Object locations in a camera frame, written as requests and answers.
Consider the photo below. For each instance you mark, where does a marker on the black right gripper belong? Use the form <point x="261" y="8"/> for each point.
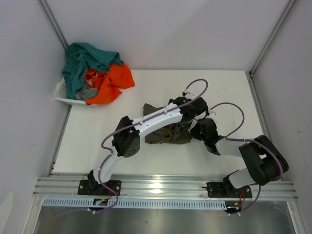
<point x="194" y="130"/>

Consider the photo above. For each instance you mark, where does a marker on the olive green shorts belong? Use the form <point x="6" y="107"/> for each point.
<point x="172" y="134"/>

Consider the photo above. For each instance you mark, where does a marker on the white plastic laundry basket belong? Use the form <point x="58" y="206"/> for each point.
<point x="60" y="94"/>

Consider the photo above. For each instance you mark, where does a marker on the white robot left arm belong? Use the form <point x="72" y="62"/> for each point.
<point x="124" y="142"/>

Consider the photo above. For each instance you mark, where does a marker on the aluminium mounting rail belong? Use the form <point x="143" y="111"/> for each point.
<point x="160" y="187"/>

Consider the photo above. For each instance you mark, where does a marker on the teal shorts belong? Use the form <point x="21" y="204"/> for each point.
<point x="80" y="56"/>

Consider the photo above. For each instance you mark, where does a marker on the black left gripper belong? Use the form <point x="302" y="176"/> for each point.
<point x="180" y="124"/>

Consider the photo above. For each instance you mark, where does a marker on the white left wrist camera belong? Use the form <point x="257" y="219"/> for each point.
<point x="186" y="92"/>

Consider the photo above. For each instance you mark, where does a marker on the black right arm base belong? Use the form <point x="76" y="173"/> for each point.
<point x="225" y="190"/>

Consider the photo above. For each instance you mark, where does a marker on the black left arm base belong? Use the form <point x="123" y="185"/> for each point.
<point x="85" y="188"/>

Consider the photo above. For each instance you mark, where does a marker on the white slotted cable duct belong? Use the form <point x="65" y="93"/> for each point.
<point x="202" y="204"/>

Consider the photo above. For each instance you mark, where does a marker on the grey shorts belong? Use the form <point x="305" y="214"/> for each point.
<point x="86" y="93"/>

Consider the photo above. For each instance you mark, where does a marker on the orange shorts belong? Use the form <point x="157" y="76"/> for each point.
<point x="109" y="84"/>

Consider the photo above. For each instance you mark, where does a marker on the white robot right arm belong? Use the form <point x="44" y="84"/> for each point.
<point x="264" y="163"/>

